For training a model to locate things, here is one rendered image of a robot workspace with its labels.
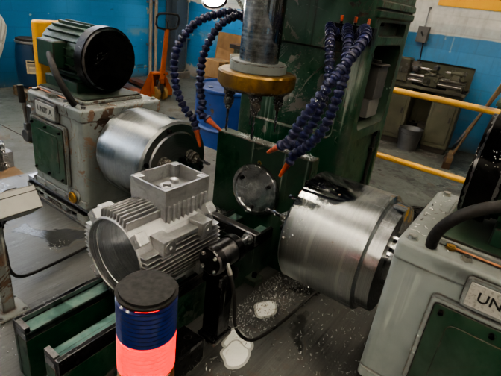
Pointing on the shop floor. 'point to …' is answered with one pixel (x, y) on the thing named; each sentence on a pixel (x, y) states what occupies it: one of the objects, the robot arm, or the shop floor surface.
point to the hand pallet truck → (159, 83)
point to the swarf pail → (408, 137)
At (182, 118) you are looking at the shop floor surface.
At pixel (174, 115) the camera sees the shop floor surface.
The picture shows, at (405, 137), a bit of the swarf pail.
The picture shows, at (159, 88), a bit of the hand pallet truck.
